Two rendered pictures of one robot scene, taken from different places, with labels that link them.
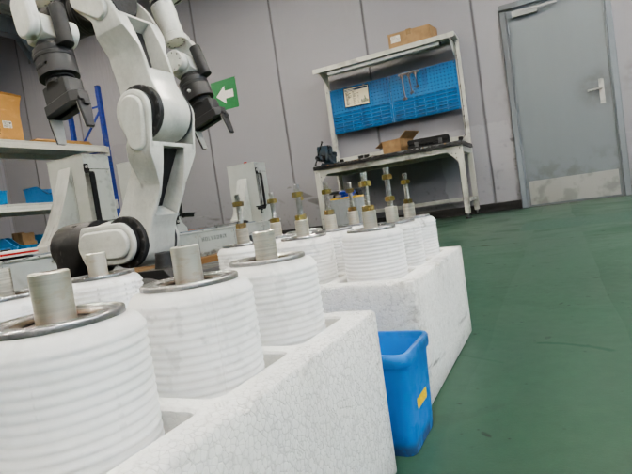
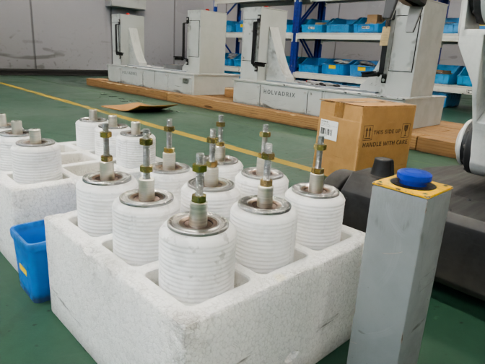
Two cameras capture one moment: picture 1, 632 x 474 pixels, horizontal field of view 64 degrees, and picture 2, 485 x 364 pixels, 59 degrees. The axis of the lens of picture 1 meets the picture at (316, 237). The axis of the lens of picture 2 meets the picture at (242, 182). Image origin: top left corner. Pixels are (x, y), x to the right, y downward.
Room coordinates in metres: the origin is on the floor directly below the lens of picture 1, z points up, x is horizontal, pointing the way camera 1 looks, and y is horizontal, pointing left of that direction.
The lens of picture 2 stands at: (1.22, -0.64, 0.45)
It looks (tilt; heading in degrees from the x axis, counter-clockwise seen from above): 16 degrees down; 110
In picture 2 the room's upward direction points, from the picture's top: 3 degrees clockwise
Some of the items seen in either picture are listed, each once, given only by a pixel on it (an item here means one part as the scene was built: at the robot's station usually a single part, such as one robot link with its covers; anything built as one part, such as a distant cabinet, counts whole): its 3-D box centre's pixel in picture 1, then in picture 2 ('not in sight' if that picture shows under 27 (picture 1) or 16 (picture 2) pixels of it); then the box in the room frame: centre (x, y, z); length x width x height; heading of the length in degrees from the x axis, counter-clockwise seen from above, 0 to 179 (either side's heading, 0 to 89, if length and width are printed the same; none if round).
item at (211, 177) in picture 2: (330, 223); (211, 176); (0.95, -0.03, 0.26); 0.02 x 0.02 x 0.03
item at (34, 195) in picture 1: (52, 195); not in sight; (5.93, 2.95, 0.89); 0.50 x 0.38 x 0.21; 63
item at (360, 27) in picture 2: not in sight; (375, 25); (0.72, 5.43, 0.89); 0.50 x 0.38 x 0.21; 65
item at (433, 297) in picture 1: (343, 315); (208, 275); (0.95, -0.03, 0.09); 0.39 x 0.39 x 0.18; 64
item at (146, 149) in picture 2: (387, 188); (146, 156); (0.90, -0.14, 0.31); 0.01 x 0.01 x 0.08
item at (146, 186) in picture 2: (391, 215); (146, 189); (0.90, -0.14, 0.26); 0.02 x 0.02 x 0.03
